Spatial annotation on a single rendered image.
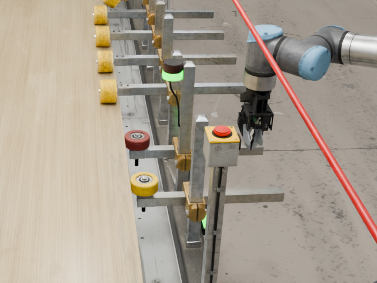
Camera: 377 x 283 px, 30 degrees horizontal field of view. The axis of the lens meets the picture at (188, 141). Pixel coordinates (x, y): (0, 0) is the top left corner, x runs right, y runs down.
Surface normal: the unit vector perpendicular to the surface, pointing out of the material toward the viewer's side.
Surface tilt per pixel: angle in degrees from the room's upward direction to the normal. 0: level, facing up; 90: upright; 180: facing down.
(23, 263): 0
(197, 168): 90
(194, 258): 0
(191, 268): 0
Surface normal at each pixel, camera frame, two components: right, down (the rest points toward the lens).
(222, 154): 0.15, 0.50
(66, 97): 0.05, -0.87
